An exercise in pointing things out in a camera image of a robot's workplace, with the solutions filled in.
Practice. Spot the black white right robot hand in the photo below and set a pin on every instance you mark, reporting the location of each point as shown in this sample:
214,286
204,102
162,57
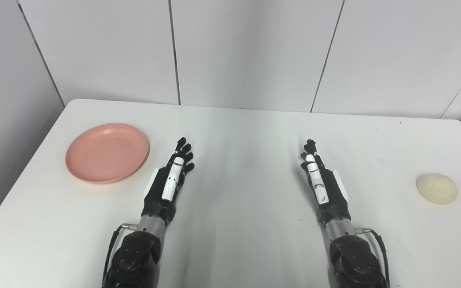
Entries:
334,200

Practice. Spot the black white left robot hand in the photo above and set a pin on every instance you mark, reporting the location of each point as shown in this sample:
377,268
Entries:
156,200

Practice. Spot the pink round plate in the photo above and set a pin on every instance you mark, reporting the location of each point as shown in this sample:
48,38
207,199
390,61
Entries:
106,154

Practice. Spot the white steamed bun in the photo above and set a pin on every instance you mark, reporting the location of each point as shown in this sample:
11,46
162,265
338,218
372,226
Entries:
437,188

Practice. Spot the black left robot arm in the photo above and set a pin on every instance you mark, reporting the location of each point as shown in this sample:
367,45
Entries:
134,260

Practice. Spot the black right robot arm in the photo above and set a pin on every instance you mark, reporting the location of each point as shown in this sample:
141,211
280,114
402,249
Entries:
356,264

